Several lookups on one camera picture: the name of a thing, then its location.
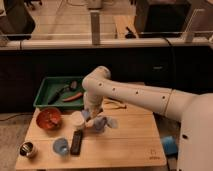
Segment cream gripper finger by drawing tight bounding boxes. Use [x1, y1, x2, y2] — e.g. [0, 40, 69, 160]
[85, 118, 96, 128]

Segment white cup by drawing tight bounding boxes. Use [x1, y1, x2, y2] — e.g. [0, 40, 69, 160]
[70, 111, 85, 130]

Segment black remote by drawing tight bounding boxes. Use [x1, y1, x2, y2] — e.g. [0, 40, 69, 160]
[70, 130, 83, 155]

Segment blue sponge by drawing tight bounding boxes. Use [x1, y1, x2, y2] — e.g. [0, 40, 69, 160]
[81, 110, 91, 121]

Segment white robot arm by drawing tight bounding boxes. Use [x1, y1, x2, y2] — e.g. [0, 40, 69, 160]
[82, 66, 213, 171]

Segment red bowl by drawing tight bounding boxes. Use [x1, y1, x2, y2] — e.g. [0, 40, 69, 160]
[36, 107, 62, 130]

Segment blue cloth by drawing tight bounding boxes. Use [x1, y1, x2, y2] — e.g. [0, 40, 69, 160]
[92, 115, 118, 133]

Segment yellow banana peel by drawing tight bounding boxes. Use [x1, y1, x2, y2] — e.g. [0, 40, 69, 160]
[103, 99, 126, 109]

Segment orange carrot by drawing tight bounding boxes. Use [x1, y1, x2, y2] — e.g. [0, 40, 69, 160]
[62, 92, 83, 102]

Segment blue cup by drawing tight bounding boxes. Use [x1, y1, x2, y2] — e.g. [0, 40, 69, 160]
[53, 138, 69, 156]

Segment green plastic tray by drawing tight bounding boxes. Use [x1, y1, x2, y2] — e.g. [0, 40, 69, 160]
[34, 76, 84, 110]

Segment metal cup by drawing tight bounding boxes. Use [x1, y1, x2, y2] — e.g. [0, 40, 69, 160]
[19, 141, 36, 158]

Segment blue tape roll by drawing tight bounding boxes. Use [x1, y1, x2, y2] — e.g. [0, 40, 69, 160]
[161, 136, 178, 155]

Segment white railing bar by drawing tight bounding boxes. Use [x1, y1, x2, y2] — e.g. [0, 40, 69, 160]
[0, 37, 212, 51]

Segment black office chair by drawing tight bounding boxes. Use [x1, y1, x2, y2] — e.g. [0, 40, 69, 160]
[0, 0, 35, 40]

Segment black handled brush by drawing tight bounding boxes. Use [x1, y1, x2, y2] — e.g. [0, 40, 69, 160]
[48, 81, 78, 104]

